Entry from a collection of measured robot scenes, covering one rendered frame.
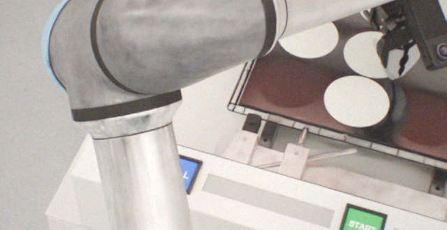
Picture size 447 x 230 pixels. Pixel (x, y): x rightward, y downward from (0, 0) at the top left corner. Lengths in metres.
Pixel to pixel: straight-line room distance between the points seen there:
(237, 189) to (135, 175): 0.35
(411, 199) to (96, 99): 0.60
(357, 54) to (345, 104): 0.10
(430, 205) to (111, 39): 0.67
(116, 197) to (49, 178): 1.50
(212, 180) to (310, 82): 0.28
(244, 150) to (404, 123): 0.25
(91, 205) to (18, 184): 1.13
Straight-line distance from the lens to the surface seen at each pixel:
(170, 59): 0.82
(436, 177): 1.43
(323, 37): 1.51
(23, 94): 2.62
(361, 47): 1.50
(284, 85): 1.44
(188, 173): 1.26
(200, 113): 1.50
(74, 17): 0.91
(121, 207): 0.94
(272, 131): 1.44
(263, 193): 1.25
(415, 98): 1.45
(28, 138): 2.52
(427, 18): 1.31
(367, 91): 1.44
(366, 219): 1.23
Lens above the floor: 2.01
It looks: 52 degrees down
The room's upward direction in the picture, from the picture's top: 1 degrees clockwise
